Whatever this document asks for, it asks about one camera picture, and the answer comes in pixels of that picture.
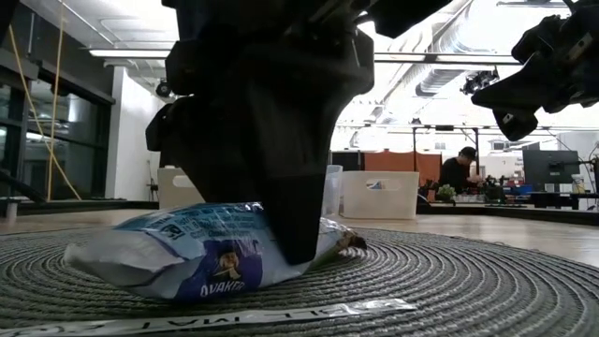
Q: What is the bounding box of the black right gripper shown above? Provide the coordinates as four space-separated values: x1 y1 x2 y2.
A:
471 21 599 142

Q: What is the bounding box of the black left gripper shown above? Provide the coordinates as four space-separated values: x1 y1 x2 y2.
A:
144 27 375 267

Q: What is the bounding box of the blue Quaker granola bar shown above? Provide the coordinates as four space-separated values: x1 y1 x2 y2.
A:
64 200 370 301

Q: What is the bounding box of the black ceiling spotlight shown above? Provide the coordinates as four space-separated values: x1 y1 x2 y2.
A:
460 66 501 96

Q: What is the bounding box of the clear plastic bin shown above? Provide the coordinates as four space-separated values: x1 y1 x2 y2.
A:
321 164 344 217

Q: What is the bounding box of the black computer monitor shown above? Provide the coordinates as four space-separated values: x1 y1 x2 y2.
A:
522 149 581 192

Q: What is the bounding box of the white plastic bin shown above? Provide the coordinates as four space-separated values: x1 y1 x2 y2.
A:
341 170 421 220
157 167 207 211

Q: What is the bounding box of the person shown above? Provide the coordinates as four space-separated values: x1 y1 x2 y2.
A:
437 145 484 197

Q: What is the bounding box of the black office desk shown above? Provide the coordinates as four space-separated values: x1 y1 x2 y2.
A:
528 190 599 211

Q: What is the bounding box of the silver wrapper strip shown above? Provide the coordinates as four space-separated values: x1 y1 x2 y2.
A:
0 298 417 337

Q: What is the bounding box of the small potted plant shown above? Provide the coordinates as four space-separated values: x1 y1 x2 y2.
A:
437 183 458 203

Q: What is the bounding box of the orange partition panel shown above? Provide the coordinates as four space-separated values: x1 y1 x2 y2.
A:
363 150 444 188

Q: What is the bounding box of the round grey woven mat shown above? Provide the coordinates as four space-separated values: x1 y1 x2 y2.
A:
0 226 599 337

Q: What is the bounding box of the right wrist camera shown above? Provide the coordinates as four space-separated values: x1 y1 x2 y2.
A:
513 15 562 62

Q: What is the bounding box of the yellow extension cable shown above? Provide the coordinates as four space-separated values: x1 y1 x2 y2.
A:
7 0 84 202

